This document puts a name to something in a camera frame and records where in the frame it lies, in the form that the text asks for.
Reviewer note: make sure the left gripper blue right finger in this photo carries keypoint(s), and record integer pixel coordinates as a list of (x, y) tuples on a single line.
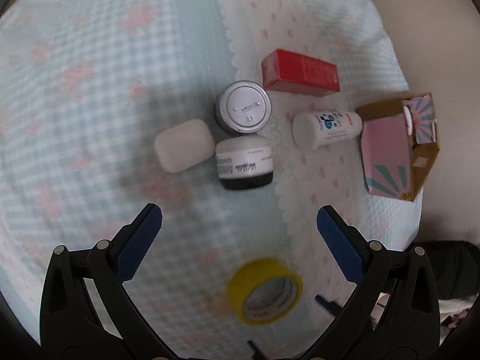
[(393, 312)]

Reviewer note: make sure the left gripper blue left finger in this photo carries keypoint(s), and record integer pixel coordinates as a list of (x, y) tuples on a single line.
[(86, 312)]

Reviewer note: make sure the yellow tape roll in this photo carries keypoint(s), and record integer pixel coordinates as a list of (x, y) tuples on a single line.
[(263, 291)]

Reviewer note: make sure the pink cardboard box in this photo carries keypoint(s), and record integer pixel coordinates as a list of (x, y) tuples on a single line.
[(399, 144)]

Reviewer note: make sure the white earbuds case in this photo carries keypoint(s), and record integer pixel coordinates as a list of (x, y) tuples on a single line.
[(184, 146)]

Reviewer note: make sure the white pill bottle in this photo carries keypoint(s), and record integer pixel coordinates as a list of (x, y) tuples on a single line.
[(312, 130)]

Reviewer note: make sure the white black cream jar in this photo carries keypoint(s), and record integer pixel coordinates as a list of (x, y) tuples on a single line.
[(244, 162)]

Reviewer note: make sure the silver lid dark jar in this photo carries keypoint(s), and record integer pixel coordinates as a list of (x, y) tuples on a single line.
[(244, 107)]

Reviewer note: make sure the red carton box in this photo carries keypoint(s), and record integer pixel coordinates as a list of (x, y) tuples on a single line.
[(289, 72)]

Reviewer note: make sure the blue checkered bed sheet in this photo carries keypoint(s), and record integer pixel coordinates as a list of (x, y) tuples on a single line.
[(87, 85)]

